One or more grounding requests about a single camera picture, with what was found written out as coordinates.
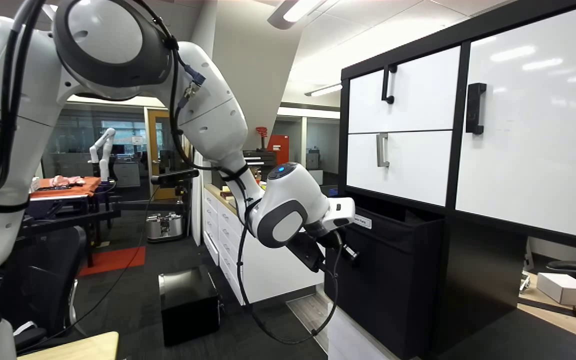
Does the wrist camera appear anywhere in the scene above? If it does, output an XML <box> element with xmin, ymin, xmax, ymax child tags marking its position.
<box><xmin>287</xmin><ymin>231</ymin><xmax>327</xmax><ymax>274</ymax></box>

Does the black fabric basket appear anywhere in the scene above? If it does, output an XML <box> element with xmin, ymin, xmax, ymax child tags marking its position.
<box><xmin>323</xmin><ymin>205</ymin><xmax>444</xmax><ymax>360</ymax></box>

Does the black and white cabinet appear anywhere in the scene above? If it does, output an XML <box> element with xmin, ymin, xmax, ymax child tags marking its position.
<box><xmin>337</xmin><ymin>0</ymin><xmax>576</xmax><ymax>360</ymax></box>

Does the wooden door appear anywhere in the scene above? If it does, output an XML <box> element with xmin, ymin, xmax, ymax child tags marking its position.
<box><xmin>146</xmin><ymin>108</ymin><xmax>180</xmax><ymax>201</ymax></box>

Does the white cabinet door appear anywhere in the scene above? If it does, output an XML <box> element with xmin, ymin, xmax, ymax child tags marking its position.
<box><xmin>455</xmin><ymin>0</ymin><xmax>576</xmax><ymax>244</ymax></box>

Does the red floor mat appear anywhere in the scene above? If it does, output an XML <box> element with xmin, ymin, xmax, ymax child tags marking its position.
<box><xmin>77</xmin><ymin>245</ymin><xmax>147</xmax><ymax>278</ymax></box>

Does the black cable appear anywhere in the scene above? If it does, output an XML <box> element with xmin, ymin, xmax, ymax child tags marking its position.
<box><xmin>17</xmin><ymin>184</ymin><xmax>161</xmax><ymax>355</ymax></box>

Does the light wooden table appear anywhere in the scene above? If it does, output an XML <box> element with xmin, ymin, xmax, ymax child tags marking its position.
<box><xmin>17</xmin><ymin>331</ymin><xmax>120</xmax><ymax>360</ymax></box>

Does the black box with silver lid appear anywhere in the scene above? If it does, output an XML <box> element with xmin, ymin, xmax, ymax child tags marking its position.
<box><xmin>157</xmin><ymin>264</ymin><xmax>222</xmax><ymax>348</ymax></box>

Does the camera on mount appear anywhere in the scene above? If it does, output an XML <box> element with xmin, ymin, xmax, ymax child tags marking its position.
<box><xmin>150</xmin><ymin>168</ymin><xmax>201</xmax><ymax>201</ymax></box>

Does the silver drawer handle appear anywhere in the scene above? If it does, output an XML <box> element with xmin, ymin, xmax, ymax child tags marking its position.
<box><xmin>376</xmin><ymin>132</ymin><xmax>390</xmax><ymax>169</ymax></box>

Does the white counter with drawers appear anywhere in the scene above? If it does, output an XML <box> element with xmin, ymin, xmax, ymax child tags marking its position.
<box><xmin>201</xmin><ymin>182</ymin><xmax>327</xmax><ymax>306</ymax></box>

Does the white drawer with silver handle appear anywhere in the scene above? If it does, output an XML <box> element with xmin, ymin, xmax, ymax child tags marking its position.
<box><xmin>346</xmin><ymin>130</ymin><xmax>454</xmax><ymax>207</ymax></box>

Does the black door handle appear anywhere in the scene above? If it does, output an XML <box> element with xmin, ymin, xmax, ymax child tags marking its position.
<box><xmin>465</xmin><ymin>82</ymin><xmax>488</xmax><ymax>136</ymax></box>

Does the red box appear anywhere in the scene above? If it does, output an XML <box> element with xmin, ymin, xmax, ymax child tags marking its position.
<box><xmin>266</xmin><ymin>134</ymin><xmax>290</xmax><ymax>166</ymax></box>

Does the black drawer handle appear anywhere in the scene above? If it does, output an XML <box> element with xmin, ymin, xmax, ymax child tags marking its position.
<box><xmin>381</xmin><ymin>64</ymin><xmax>398</xmax><ymax>105</ymax></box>

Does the table with orange cloth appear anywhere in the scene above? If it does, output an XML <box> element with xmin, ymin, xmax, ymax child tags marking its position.
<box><xmin>28</xmin><ymin>175</ymin><xmax>103</xmax><ymax>217</ymax></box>

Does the white drawer with black handle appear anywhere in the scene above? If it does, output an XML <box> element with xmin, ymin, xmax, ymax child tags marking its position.
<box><xmin>348</xmin><ymin>46</ymin><xmax>462</xmax><ymax>134</ymax></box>

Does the ceiling light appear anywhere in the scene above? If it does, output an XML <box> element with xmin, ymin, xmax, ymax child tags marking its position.
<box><xmin>304</xmin><ymin>83</ymin><xmax>343</xmax><ymax>98</ymax></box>
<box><xmin>267</xmin><ymin>0</ymin><xmax>327</xmax><ymax>30</ymax></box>

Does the black office chair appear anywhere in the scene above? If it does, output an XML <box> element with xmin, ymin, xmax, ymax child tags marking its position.
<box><xmin>0</xmin><ymin>225</ymin><xmax>89</xmax><ymax>353</ymax></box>

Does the silver toaster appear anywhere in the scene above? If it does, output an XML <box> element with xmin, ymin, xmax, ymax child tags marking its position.
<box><xmin>145</xmin><ymin>212</ymin><xmax>185</xmax><ymax>244</ymax></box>

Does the white cardboard box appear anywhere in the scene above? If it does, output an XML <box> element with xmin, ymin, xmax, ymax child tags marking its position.
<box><xmin>536</xmin><ymin>272</ymin><xmax>576</xmax><ymax>308</ymax></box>

